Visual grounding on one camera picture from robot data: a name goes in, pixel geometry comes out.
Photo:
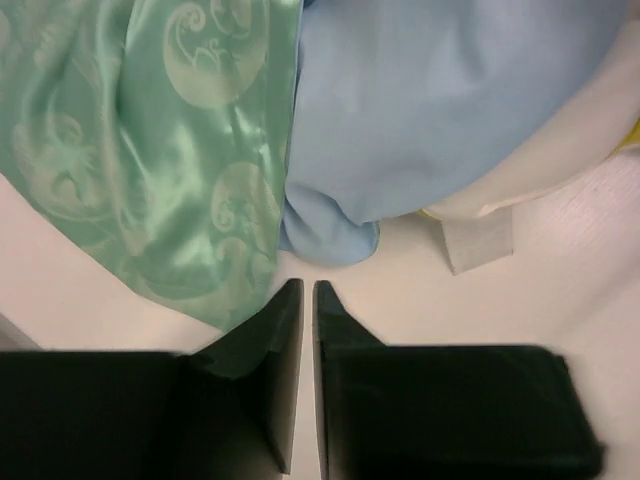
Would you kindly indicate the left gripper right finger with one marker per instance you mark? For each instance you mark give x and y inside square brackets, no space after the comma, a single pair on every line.
[389,411]

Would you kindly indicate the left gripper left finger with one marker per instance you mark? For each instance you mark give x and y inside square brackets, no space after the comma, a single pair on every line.
[224,412]

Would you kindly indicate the white yellow pillow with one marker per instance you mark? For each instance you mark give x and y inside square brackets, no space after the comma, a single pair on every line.
[601,119]

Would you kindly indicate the blue green pillowcase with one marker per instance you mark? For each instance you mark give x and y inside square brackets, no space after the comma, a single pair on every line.
[182,144]

